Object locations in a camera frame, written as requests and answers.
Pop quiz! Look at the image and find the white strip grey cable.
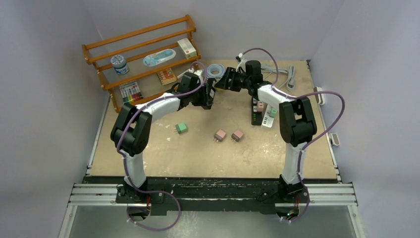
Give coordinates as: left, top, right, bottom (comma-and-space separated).
277, 65, 296, 93

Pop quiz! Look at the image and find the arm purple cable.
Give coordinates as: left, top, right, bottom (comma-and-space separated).
236, 48, 346, 224
116, 61, 208, 232

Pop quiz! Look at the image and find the white wall clip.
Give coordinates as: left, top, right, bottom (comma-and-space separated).
328, 133, 340, 146
314, 87, 325, 106

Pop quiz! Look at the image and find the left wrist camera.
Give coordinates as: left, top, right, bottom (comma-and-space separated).
186, 68, 204, 81

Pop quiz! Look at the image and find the orange snack packet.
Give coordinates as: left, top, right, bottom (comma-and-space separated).
157, 68, 177, 85

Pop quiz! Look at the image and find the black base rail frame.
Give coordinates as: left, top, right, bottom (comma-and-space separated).
69, 177, 357, 217

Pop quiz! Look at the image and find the pink USB charger plug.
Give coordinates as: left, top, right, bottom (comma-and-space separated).
214, 129, 226, 142

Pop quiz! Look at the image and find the white blue round jar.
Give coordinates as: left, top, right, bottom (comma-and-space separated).
110, 55, 129, 75

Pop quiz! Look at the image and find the white power strip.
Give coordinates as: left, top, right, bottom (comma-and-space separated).
261, 105, 274, 128

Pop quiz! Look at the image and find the long black power strip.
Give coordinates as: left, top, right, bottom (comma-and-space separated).
251, 97, 263, 126

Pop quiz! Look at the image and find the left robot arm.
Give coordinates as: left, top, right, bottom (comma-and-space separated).
110, 72, 216, 203

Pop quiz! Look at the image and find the round socket grey cable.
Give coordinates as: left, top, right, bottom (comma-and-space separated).
207, 63, 226, 79

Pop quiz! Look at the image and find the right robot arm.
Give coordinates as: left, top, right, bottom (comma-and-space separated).
215, 60, 317, 202

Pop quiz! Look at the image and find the blue toothbrush package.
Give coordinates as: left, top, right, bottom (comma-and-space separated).
143, 49, 176, 67

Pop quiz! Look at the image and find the white red box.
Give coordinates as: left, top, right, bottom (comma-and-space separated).
177, 38, 197, 59

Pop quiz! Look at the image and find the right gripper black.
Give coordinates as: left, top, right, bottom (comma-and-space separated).
215, 67, 252, 93

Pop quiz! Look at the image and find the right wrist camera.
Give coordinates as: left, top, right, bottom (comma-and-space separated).
235, 53, 247, 71

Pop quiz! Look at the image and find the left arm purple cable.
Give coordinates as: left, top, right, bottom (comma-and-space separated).
116, 61, 208, 232

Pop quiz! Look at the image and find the coloured marker pack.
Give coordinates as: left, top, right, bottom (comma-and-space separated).
119, 81, 143, 103

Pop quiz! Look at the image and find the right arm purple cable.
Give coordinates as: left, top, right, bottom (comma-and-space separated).
236, 48, 346, 224

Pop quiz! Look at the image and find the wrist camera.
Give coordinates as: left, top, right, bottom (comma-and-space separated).
235, 53, 247, 71
186, 68, 204, 81

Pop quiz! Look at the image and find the wooden shelf rack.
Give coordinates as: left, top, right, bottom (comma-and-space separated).
82, 14, 201, 112

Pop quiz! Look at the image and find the green plug on white strip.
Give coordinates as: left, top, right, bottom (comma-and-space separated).
269, 108, 277, 118

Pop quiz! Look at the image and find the upper white wall clip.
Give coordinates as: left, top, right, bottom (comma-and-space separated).
314, 87, 325, 106

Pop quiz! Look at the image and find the lower white wall clip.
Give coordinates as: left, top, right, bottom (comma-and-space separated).
328, 133, 340, 146

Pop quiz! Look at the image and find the red white pen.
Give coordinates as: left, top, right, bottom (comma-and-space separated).
177, 68, 191, 79

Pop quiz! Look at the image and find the green USB charger plug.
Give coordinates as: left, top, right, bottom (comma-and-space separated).
175, 122, 188, 134

